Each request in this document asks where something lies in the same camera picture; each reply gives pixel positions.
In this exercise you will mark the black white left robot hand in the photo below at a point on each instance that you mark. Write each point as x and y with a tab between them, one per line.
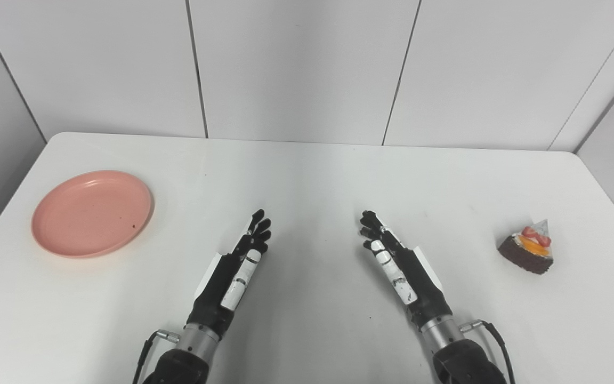
220	288

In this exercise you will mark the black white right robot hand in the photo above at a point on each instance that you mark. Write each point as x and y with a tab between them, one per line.
419	282

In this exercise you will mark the chocolate cake slice with fruit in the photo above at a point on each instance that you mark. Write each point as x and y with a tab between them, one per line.
528	256

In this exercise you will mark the pink round plate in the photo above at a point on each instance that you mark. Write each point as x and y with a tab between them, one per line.
91	213

